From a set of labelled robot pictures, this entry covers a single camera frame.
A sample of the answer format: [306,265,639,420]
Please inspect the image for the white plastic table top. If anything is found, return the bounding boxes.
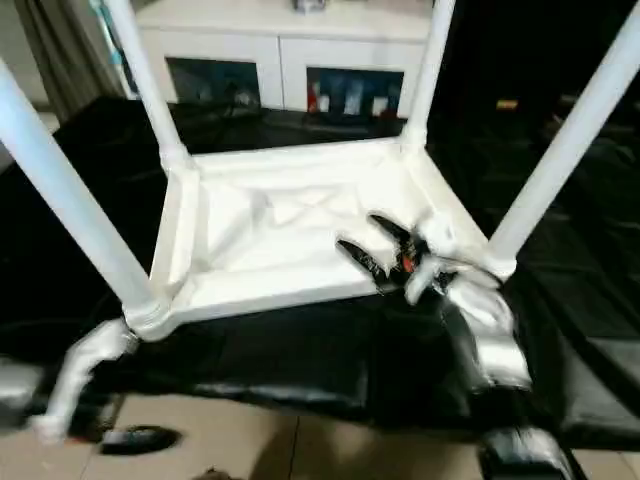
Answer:
[125,135,518,343]

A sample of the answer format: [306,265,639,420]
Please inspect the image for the white cabinet with glass doors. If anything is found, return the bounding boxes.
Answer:
[134,0,437,117]

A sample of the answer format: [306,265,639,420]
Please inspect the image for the black robot foot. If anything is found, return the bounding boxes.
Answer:
[98,425,183,457]

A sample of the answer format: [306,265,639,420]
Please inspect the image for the grey curtain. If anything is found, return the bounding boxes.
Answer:
[14,0,116,123]

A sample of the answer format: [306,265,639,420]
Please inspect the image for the light blue plastic item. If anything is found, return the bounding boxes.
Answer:
[88,0,129,63]

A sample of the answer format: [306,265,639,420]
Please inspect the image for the black mat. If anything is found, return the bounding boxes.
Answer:
[0,90,640,451]

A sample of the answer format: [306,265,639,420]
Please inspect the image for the small white bottle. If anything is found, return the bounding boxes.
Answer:
[342,84,363,115]

